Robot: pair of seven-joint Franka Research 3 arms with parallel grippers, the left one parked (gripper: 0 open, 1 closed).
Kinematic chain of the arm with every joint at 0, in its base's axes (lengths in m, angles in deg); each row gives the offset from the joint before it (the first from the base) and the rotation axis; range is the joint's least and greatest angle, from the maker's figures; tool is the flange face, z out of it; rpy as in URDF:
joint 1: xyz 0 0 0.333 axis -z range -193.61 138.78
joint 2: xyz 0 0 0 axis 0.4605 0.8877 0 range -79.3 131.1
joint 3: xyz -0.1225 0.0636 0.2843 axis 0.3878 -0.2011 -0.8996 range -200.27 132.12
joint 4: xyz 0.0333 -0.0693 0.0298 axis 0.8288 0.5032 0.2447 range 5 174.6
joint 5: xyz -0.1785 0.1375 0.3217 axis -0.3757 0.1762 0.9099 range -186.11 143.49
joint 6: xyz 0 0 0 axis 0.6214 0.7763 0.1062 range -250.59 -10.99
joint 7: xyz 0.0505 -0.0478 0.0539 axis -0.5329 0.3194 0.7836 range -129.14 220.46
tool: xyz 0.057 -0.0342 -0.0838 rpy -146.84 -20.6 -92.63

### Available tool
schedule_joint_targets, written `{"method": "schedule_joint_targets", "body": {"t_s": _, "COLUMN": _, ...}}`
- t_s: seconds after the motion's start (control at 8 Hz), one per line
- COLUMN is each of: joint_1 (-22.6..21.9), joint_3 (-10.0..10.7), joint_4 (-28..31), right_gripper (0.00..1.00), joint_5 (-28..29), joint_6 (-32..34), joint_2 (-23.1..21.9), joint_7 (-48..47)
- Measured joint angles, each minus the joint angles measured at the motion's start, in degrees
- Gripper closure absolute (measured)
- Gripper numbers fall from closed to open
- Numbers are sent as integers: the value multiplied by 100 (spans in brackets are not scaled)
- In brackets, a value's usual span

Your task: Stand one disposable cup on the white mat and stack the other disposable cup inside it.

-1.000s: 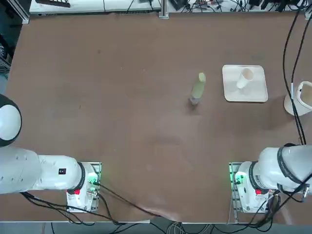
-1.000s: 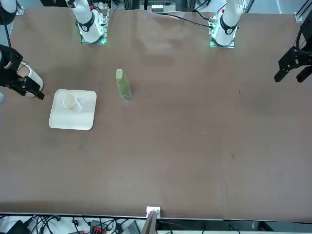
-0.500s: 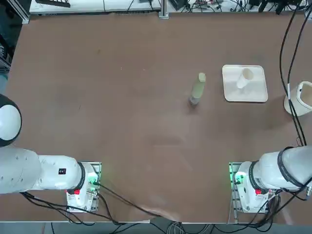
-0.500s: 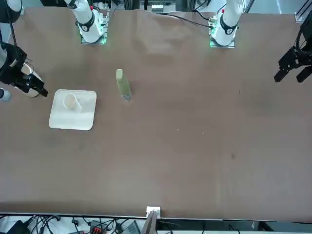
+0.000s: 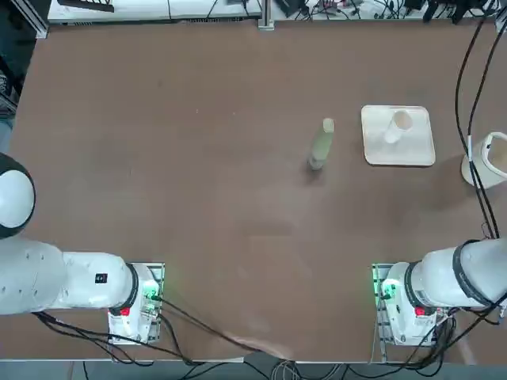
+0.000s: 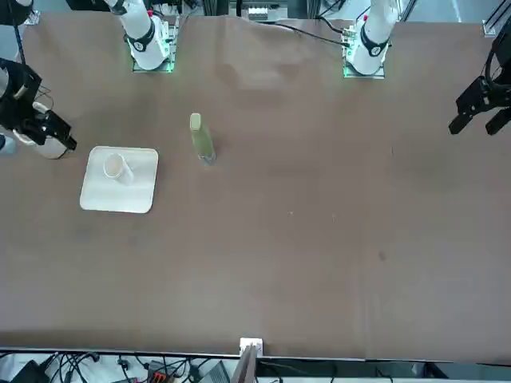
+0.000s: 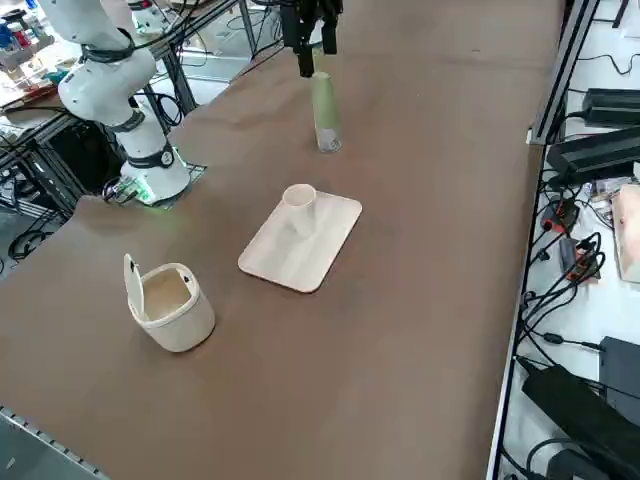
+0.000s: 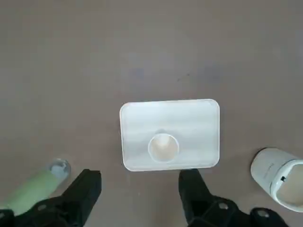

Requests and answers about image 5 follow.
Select white square mat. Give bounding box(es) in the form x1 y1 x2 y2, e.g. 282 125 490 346
360 104 436 167

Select black power adapter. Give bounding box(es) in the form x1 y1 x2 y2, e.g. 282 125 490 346
275 0 306 17

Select clear bottle with green liquid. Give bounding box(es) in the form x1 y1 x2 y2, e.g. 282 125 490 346
307 117 336 172

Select white workbench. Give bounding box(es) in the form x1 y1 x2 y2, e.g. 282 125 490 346
47 0 501 21

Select black power strip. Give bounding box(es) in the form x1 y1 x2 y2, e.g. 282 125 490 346
58 0 116 12

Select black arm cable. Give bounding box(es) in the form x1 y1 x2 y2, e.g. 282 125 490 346
467 31 503 238
455 13 501 238

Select aluminium frame post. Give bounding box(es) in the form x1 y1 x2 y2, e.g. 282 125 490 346
257 0 275 29

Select black base cable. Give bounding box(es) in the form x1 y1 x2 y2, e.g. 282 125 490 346
158 296 278 357
31 311 195 366

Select coiled white cable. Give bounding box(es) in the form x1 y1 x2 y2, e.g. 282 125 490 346
271 359 302 380

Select aluminium frame rail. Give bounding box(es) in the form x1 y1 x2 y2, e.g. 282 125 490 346
21 0 49 40

